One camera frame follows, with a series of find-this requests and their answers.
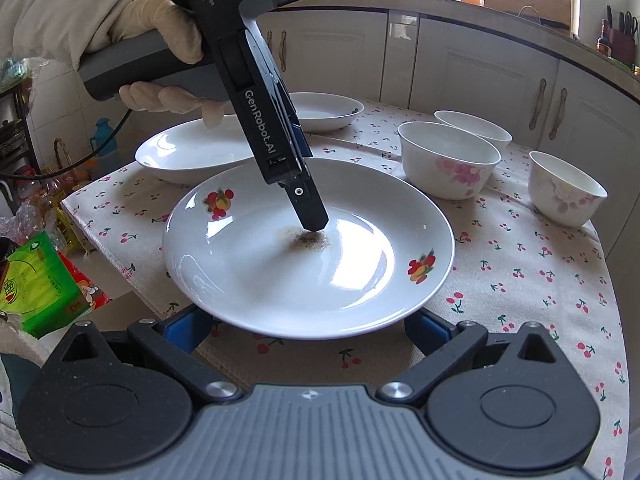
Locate medium white fruit-print plate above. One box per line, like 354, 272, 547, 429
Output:
136, 115, 253, 185

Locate large white fruit-print plate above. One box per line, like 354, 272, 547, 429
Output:
163, 158, 454, 340

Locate white floral bowl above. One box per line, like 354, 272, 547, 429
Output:
528, 151, 608, 228
398, 122, 501, 200

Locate left forearm white sleeve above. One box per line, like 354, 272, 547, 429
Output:
1, 0, 132, 68

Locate white kitchen cabinets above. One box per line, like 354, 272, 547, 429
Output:
240, 6, 640, 480

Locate left gloved hand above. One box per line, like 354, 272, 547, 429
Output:
106, 0, 231, 129

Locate far white fruit-print plate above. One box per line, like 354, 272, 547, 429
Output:
290, 92, 366, 133

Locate cherry print tablecloth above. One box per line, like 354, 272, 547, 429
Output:
60, 98, 630, 480

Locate blue thermos jug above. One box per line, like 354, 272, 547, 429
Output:
90, 117, 118, 157

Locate green snack package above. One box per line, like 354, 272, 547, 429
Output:
1, 232, 89, 339

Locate white bowl far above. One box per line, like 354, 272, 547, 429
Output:
434, 110, 512, 155

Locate dark red knife block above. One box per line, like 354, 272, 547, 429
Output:
596, 6, 639, 70

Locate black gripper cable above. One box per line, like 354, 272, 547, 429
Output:
0, 106, 134, 181

